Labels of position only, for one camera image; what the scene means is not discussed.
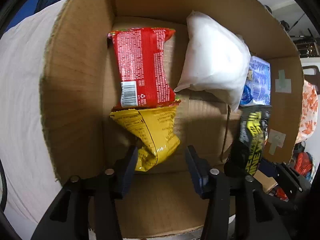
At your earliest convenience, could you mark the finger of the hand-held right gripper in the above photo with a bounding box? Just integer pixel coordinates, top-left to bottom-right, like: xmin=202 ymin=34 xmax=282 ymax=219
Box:
xmin=260 ymin=160 xmax=312 ymax=202
xmin=224 ymin=141 xmax=247 ymax=178

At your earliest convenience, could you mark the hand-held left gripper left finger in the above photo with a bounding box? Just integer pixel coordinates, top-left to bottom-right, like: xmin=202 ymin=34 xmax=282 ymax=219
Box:
xmin=31 ymin=145 xmax=138 ymax=240

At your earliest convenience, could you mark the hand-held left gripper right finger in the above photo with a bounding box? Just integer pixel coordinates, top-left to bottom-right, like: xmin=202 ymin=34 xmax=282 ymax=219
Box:
xmin=185 ymin=145 xmax=292 ymax=240

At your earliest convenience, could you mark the orange-red snack packet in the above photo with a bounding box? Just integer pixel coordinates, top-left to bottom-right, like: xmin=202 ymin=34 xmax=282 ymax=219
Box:
xmin=271 ymin=186 xmax=289 ymax=202

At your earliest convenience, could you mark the black and yellow packet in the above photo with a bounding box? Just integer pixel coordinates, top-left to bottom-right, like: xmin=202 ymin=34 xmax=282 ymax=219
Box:
xmin=237 ymin=104 xmax=272 ymax=176

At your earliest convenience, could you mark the yellow snack packet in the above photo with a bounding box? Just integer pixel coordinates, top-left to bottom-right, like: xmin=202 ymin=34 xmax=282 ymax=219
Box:
xmin=109 ymin=105 xmax=181 ymax=172

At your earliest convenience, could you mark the blue tissue packet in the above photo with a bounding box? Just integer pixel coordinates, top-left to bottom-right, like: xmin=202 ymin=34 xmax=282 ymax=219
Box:
xmin=239 ymin=55 xmax=272 ymax=107

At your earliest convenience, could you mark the cardboard box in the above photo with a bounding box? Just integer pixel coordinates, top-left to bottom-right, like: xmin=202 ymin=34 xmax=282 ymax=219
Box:
xmin=39 ymin=0 xmax=304 ymax=239

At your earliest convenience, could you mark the white soft packet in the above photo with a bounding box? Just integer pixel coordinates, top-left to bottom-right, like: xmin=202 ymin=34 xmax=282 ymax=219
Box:
xmin=173 ymin=10 xmax=251 ymax=112

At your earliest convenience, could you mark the red snack packet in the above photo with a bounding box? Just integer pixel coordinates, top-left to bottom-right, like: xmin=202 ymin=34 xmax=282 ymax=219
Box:
xmin=107 ymin=27 xmax=182 ymax=112

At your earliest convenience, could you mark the red plastic bag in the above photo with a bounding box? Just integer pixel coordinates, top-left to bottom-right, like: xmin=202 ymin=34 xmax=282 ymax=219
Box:
xmin=294 ymin=152 xmax=313 ymax=180

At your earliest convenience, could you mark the orange floral cloth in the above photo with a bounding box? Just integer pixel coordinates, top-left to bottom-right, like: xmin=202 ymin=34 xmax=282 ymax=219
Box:
xmin=296 ymin=80 xmax=318 ymax=144

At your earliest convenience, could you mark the dark wooden chair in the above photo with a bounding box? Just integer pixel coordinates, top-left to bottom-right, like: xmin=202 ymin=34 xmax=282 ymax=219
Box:
xmin=301 ymin=65 xmax=320 ymax=77

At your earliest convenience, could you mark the dark blue cloth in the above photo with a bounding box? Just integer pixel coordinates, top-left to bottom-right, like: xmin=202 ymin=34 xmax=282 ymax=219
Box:
xmin=35 ymin=0 xmax=68 ymax=13

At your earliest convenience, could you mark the blue foam mat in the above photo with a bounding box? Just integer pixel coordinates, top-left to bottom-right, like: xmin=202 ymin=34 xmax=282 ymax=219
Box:
xmin=11 ymin=0 xmax=42 ymax=30

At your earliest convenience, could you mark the black cable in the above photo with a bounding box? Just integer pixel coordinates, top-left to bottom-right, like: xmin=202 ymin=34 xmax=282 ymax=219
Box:
xmin=0 ymin=159 xmax=8 ymax=212

